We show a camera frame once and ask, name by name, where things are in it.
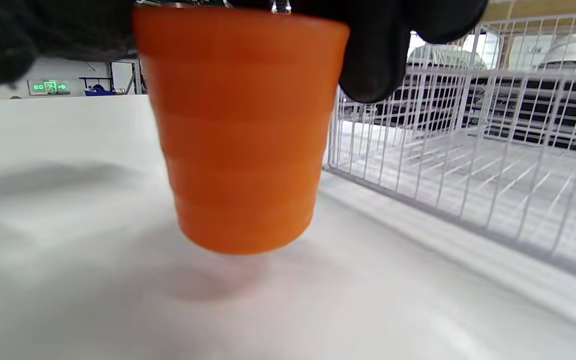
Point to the person's right hand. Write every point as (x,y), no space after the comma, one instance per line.
(378,50)

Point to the white mesh sliding drawer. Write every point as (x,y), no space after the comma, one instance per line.
(493,75)

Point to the orange plastic cup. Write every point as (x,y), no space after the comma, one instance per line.
(242,125)

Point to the black mesh office chair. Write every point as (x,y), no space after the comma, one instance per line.
(518,107)

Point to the green exit sign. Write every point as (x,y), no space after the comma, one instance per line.
(50,87)

